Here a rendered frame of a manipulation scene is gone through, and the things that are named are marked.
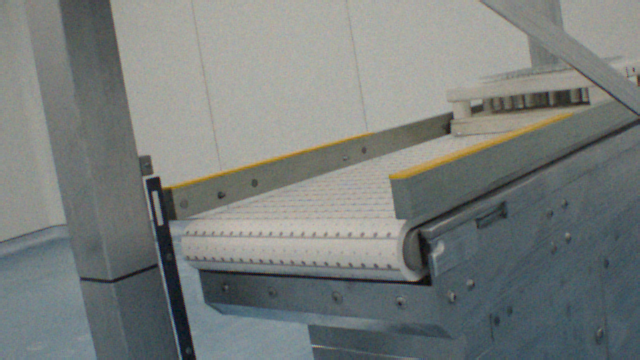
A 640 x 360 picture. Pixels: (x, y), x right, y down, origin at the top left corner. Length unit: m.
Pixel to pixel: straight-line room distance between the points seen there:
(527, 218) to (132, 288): 0.38
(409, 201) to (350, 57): 4.05
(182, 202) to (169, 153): 4.82
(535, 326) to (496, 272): 0.21
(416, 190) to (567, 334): 0.45
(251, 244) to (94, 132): 0.18
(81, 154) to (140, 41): 4.93
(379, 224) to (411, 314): 0.08
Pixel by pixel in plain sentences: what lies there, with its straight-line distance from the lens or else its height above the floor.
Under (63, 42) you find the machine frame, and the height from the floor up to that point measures 1.00.
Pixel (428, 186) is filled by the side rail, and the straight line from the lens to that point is 0.58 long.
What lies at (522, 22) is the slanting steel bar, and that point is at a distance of 0.73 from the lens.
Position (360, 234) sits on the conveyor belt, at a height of 0.81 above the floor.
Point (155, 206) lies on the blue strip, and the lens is 0.74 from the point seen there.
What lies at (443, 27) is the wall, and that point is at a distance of 4.33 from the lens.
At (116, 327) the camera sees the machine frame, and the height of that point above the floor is 0.74.
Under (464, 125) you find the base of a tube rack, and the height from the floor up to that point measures 0.83.
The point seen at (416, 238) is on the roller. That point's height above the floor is 0.80.
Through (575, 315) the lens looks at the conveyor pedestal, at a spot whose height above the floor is 0.59.
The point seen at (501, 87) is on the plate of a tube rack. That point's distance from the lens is 1.09.
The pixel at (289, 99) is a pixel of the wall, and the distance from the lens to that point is 4.85.
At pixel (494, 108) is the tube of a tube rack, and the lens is 1.15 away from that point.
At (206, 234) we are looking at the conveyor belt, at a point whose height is 0.81.
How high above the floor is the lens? 0.93
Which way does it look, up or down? 7 degrees down
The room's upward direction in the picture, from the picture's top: 9 degrees counter-clockwise
